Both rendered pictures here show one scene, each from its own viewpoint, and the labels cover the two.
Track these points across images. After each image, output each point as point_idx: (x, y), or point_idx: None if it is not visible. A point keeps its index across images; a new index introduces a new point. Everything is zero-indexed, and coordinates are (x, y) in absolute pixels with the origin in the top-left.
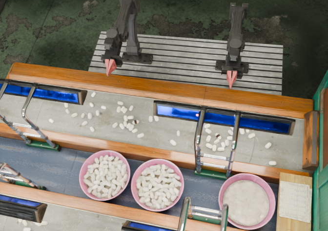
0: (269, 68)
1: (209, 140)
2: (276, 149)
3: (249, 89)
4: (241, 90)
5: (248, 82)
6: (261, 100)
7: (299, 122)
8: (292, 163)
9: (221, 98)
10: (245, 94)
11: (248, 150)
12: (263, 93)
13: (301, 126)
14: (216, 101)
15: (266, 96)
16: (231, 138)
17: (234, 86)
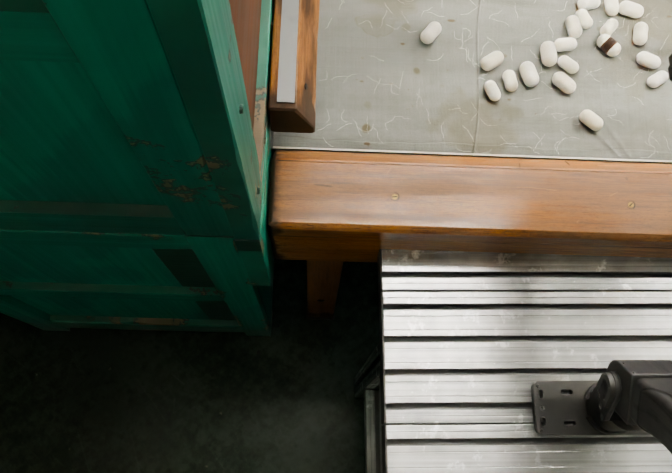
0: (441, 419)
1: (634, 26)
2: (398, 30)
3: (512, 301)
4: (542, 293)
5: (521, 335)
6: (476, 197)
7: (321, 136)
8: None
9: (638, 185)
10: (545, 218)
11: (494, 16)
12: (472, 230)
13: (315, 122)
14: (652, 173)
15: (459, 217)
16: (562, 38)
17: (576, 310)
